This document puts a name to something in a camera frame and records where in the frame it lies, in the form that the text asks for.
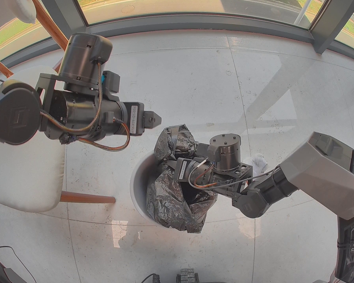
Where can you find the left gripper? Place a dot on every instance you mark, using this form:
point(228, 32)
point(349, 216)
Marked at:
point(82, 113)

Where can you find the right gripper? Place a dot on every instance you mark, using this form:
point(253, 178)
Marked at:
point(202, 175)

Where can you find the black plastic bag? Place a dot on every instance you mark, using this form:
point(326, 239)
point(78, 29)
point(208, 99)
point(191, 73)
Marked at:
point(168, 193)

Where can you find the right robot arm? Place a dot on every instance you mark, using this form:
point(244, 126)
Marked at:
point(318, 172)

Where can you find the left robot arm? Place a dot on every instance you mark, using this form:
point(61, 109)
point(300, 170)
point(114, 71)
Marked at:
point(11, 113)

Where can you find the white trash bin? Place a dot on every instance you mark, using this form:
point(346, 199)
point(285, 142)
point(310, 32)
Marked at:
point(137, 184)

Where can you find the crumpled white paper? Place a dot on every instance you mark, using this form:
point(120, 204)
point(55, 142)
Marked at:
point(258, 161)

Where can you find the white cushioned wooden chair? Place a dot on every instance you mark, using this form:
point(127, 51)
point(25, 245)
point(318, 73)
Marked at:
point(23, 172)

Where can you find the window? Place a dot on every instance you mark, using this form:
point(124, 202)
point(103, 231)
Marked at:
point(76, 4)

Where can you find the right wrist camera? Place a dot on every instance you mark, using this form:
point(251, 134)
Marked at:
point(205, 150)

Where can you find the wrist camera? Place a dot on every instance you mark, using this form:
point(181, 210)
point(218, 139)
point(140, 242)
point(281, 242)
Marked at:
point(205, 150)
point(112, 81)

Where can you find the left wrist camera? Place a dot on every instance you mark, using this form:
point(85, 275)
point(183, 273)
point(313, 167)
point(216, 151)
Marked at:
point(112, 81)

